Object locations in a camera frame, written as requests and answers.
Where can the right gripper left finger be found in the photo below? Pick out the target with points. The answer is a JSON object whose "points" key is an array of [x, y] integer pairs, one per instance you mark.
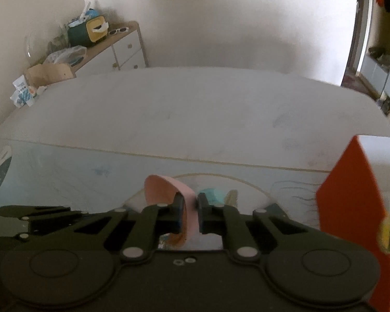
{"points": [[170, 216]]}

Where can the green yellow tissue box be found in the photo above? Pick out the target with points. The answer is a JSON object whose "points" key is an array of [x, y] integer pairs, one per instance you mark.
{"points": [[87, 30]]}

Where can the brown cardboard box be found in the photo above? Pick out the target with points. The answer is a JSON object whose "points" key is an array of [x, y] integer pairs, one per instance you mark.
{"points": [[48, 73]]}

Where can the blue white packet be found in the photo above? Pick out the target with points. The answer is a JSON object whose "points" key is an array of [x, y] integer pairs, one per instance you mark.
{"points": [[24, 94]]}

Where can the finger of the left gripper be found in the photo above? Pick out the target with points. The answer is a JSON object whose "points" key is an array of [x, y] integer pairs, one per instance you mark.
{"points": [[45, 217]]}

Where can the pink shallow bowl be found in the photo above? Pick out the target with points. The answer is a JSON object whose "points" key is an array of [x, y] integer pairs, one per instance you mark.
{"points": [[162, 190]]}

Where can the white sunglasses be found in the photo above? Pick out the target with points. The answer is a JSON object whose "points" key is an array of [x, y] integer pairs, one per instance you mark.
{"points": [[118, 31]]}

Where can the teal plush toy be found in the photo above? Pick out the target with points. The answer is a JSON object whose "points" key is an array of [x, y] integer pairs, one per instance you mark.
{"points": [[214, 196]]}

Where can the red white cardboard box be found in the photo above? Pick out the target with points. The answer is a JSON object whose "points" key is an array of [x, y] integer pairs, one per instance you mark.
{"points": [[354, 204]]}

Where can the clear plastic bag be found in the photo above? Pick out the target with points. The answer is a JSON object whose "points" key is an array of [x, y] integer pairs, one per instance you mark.
{"points": [[71, 56]]}

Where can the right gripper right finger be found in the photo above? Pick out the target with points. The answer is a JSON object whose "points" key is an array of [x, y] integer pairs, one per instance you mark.
{"points": [[211, 219]]}

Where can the white wooden side cabinet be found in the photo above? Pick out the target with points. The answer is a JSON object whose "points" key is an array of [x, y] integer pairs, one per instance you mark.
{"points": [[115, 53]]}

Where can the brown door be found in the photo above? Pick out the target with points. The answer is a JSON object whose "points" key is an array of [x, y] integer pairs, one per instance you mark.
{"points": [[360, 37]]}

